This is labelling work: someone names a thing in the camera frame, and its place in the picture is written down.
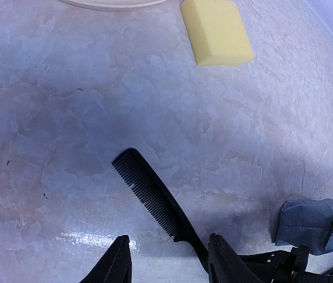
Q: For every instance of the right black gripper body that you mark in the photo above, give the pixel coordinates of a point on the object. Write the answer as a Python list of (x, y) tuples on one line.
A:
[(295, 265)]

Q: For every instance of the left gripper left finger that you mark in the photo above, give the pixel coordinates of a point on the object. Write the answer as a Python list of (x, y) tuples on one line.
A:
[(114, 266)]

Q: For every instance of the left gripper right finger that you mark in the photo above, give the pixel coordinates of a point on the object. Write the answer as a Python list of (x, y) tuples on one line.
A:
[(225, 265)]

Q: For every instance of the grey zip pouch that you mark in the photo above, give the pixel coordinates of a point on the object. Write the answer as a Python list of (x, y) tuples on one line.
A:
[(308, 223)]

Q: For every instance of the black comb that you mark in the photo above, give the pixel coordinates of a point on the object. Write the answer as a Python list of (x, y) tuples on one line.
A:
[(157, 199)]

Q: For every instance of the yellow sponge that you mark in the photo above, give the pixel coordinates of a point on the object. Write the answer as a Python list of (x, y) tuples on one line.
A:
[(217, 33)]

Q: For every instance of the beige round plate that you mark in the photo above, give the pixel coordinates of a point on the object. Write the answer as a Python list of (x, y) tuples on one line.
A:
[(116, 5)]

